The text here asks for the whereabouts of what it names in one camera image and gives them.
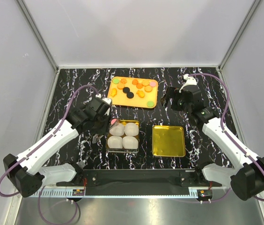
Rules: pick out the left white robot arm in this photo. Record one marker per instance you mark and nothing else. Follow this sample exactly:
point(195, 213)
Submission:
point(27, 171)

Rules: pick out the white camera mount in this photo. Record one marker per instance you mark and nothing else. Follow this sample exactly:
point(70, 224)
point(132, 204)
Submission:
point(189, 81)

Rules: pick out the gold tin with cups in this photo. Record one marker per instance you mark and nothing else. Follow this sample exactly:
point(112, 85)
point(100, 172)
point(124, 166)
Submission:
point(124, 138)

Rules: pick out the pink cookie top right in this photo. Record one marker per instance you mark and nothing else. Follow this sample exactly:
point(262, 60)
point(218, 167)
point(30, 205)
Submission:
point(153, 83)

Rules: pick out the green cookie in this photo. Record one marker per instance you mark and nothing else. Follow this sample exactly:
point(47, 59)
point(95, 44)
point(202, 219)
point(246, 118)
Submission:
point(150, 104)
point(115, 81)

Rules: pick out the gold tin lid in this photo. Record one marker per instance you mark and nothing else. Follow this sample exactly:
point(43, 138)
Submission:
point(168, 141)

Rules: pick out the orange flower cookie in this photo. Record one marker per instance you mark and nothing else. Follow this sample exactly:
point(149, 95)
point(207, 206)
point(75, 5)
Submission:
point(135, 82)

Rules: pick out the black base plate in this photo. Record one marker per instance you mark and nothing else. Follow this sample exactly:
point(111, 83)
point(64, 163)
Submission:
point(139, 182)

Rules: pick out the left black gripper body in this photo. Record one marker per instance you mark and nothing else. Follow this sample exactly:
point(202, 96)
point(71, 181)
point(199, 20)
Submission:
point(101, 126)

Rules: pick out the green cookie top left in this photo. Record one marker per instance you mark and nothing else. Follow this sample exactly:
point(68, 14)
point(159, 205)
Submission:
point(115, 81)

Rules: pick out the orange plastic tray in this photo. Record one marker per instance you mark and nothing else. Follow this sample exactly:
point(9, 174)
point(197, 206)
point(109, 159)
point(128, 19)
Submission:
point(121, 98)

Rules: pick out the orange round cookie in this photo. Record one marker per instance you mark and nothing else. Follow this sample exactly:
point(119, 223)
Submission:
point(120, 86)
point(148, 88)

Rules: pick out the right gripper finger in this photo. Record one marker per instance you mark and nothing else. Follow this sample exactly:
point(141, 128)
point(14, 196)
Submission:
point(164, 102)
point(170, 93)

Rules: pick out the orange fish cookie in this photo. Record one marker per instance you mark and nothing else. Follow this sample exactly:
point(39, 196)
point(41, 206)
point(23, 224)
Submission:
point(140, 93)
point(113, 92)

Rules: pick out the black round cookie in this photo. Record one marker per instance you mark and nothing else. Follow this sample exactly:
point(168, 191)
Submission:
point(126, 90)
point(130, 95)

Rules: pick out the green cookie bottom right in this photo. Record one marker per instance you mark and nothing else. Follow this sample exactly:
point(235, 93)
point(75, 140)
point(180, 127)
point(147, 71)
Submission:
point(150, 104)

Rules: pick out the orange shell cookie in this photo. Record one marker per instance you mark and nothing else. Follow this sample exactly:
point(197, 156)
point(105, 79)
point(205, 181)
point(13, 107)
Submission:
point(123, 81)

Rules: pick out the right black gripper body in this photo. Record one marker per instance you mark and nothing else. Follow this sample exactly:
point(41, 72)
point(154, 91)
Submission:
point(178, 102)

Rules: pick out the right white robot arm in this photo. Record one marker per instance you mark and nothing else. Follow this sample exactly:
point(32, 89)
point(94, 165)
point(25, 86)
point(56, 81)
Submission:
point(246, 176)

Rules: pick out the orange round cookie left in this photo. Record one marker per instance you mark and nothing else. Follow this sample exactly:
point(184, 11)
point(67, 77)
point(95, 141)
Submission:
point(120, 86)

